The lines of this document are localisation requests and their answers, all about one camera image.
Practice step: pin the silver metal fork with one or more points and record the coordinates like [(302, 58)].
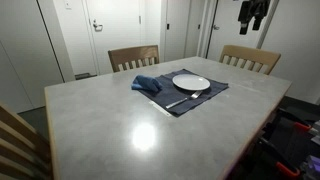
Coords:
[(193, 96)]

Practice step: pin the white round plate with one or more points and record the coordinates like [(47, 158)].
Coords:
[(191, 82)]

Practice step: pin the dark blue placemat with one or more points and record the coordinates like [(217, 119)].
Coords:
[(171, 93)]

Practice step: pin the blue folded cloth napkin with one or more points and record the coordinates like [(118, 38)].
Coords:
[(142, 82)]

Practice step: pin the wooden chair far left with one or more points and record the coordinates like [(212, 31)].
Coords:
[(133, 57)]

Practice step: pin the wooden chair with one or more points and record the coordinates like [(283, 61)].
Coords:
[(24, 153), (256, 58), (133, 57)]

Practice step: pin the wooden chair far right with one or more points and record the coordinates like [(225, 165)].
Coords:
[(256, 58)]

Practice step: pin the orange black clamp far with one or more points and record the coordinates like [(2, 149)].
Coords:
[(299, 123)]

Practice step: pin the orange black clamp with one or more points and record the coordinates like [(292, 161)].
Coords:
[(282, 164), (299, 123)]

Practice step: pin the black hanging jacket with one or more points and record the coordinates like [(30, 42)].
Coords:
[(256, 9)]

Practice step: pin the orange black clamp near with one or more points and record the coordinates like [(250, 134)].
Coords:
[(282, 164)]

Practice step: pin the wooden chair near left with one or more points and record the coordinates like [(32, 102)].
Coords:
[(24, 153)]

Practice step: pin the white door with handle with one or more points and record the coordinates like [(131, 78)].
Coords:
[(121, 28)]

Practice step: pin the silver door handle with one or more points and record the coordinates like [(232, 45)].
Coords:
[(97, 27)]

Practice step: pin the white light switch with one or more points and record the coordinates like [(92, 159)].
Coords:
[(67, 4)]

